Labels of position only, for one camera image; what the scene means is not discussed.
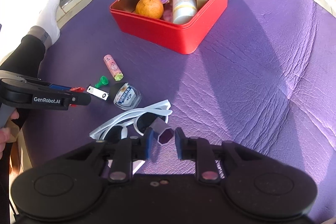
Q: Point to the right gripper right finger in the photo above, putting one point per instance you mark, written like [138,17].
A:
[200,152]

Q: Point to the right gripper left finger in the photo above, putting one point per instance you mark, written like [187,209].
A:
[125,152]

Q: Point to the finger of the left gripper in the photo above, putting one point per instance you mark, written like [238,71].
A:
[59,87]
[61,99]

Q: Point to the white card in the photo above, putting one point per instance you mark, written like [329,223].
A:
[137,165]

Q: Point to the white sunglasses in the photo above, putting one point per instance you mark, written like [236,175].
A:
[140,118]

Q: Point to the silver nail clipper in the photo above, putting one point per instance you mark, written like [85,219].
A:
[97,93]

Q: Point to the purple hexagonal small box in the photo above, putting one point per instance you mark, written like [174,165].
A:
[163,133]

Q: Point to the black capped clear jar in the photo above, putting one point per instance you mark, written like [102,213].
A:
[125,96]

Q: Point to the pink cartoon tube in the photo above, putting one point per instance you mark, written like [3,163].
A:
[113,68]

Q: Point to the orange fruit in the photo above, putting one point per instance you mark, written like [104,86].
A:
[150,8]

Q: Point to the yellow white pill bottle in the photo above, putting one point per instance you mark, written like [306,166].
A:
[183,11]

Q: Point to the person left hand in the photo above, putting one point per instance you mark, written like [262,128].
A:
[5,133]

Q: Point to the black trouser leg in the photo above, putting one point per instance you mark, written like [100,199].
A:
[26,59]

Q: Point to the white sock foot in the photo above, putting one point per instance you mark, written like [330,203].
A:
[46,28]

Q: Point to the purple padded mat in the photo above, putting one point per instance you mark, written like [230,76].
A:
[264,77]

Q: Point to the red square tin box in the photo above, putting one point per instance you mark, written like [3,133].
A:
[181,38]

